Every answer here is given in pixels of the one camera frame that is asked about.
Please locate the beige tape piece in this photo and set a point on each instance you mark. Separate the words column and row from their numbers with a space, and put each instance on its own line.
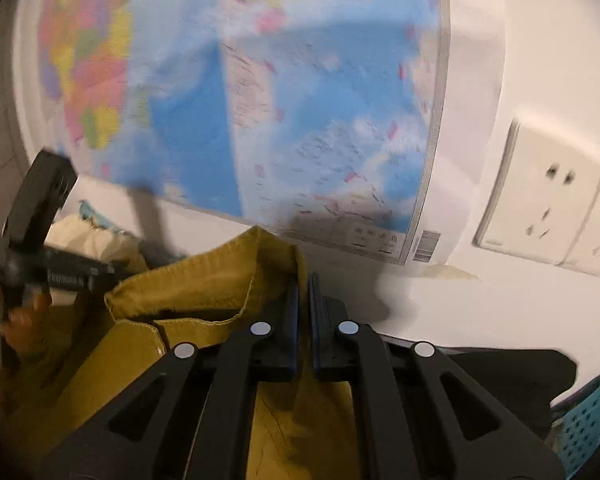
column 450, row 271

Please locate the cream cloth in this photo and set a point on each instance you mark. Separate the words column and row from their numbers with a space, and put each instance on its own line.
column 75, row 235

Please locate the blue perforated plastic basket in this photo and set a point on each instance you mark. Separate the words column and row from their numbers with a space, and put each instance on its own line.
column 585, row 425

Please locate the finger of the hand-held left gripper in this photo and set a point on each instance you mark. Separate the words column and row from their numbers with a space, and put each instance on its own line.
column 105, row 276

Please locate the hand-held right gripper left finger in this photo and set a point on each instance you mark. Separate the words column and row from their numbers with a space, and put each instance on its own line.
column 293, row 330

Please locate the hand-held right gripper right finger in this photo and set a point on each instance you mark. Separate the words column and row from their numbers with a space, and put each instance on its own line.
column 316, row 330

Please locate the person's left hand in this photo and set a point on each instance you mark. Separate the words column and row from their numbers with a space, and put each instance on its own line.
column 20, row 327

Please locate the mustard yellow shirt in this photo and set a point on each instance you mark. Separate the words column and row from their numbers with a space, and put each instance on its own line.
column 205, row 280

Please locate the colourful wall map poster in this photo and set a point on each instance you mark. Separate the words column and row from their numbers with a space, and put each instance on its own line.
column 190, row 110

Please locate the black garment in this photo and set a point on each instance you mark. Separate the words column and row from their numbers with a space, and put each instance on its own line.
column 505, row 375

